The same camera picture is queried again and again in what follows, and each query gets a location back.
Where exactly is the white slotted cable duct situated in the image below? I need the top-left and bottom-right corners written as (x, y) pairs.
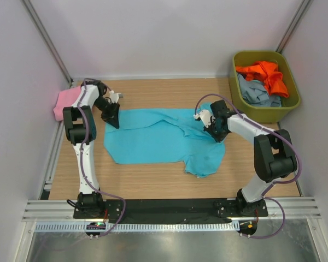
top-left (35, 221), bottom-right (239, 233)

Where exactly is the grey blue t shirt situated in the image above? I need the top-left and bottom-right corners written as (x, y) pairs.
top-left (237, 74), bottom-right (282, 108)

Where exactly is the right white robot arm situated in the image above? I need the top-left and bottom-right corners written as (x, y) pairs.
top-left (194, 100), bottom-right (298, 216)

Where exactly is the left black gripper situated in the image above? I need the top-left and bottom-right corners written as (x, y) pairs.
top-left (93, 97), bottom-right (120, 129)

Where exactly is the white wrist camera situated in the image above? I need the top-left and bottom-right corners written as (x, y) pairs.
top-left (194, 109), bottom-right (215, 128)
top-left (109, 90), bottom-right (124, 104)

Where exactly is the aluminium front rail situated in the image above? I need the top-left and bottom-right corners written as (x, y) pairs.
top-left (22, 197), bottom-right (321, 224)

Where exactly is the orange t shirt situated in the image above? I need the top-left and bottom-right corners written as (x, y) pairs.
top-left (235, 61), bottom-right (289, 98)

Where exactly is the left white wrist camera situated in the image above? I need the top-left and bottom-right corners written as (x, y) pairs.
top-left (109, 90), bottom-right (124, 104)

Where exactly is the cyan t shirt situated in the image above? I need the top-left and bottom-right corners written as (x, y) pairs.
top-left (103, 108), bottom-right (226, 177)

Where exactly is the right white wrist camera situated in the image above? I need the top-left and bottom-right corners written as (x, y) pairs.
top-left (194, 109), bottom-right (215, 128)

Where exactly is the aluminium corner post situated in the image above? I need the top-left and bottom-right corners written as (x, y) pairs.
top-left (21, 0), bottom-right (73, 86)
top-left (276, 0), bottom-right (314, 54)

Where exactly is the left aluminium corner post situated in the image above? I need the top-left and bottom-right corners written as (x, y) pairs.
top-left (21, 0), bottom-right (73, 86)

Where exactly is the olive green plastic bin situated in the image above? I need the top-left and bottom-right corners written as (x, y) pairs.
top-left (229, 51), bottom-right (300, 123)

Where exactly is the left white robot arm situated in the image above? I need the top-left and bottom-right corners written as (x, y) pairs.
top-left (62, 79), bottom-right (122, 218)

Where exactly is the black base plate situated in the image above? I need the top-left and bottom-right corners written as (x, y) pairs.
top-left (75, 198), bottom-right (268, 224)

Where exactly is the pink folded t shirt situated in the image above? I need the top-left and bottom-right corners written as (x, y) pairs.
top-left (53, 86), bottom-right (81, 122)

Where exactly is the right aluminium corner post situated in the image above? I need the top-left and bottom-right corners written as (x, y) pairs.
top-left (276, 0), bottom-right (314, 54)

